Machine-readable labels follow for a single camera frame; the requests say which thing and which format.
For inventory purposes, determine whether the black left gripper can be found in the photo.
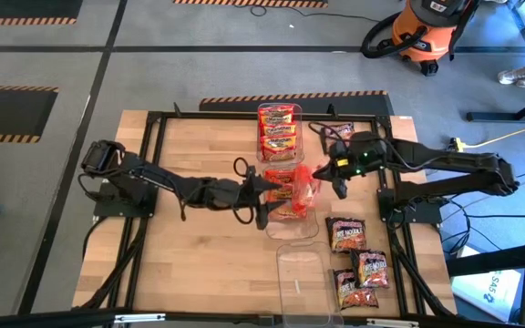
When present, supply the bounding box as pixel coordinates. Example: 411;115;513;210
219;166;286;231

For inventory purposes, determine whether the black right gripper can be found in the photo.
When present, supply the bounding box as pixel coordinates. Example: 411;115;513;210
312;139;364;200

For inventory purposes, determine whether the black fire noodle packet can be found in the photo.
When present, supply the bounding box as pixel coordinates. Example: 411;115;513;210
319;121;355;142
351;249;390;290
324;217;367;254
333;268;380;311

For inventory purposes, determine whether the clear plastic bin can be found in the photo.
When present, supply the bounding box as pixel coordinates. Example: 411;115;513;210
264;164;324;242
257;102;308;166
275;239;344;328

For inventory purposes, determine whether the black hazard-striped floor mat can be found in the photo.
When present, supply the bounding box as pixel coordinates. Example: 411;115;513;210
0;84;59;145
198;89;395;118
172;0;329;9
0;0;84;26

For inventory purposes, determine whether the orange shop vacuum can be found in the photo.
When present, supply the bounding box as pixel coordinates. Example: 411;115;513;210
390;0;480;77

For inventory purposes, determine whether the black desk stand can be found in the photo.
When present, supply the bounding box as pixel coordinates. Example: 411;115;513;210
466;86;525;123

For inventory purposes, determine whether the black metal beam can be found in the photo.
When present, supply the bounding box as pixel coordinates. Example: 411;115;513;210
444;241;525;277

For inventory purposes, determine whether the white printed box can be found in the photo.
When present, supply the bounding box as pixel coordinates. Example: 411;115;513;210
451;245;523;323

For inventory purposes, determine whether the person's shoe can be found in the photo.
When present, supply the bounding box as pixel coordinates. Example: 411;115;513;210
498;64;525;88

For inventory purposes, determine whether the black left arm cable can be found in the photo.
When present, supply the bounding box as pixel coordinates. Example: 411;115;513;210
232;157;255;226

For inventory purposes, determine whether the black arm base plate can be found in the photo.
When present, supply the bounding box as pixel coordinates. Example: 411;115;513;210
92;181;160;219
377;189;444;224

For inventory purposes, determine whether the black metal table frame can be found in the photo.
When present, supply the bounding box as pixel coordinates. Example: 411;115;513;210
73;102;458;328

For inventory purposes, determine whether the yellow extension cord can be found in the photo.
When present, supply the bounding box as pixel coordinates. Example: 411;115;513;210
448;117;525;154

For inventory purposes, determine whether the black vacuum hose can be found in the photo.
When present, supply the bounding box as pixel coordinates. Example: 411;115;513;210
360;12;427;59

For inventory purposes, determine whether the silver metal bracket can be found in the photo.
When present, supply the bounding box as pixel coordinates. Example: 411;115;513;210
114;313;167;324
365;317;421;328

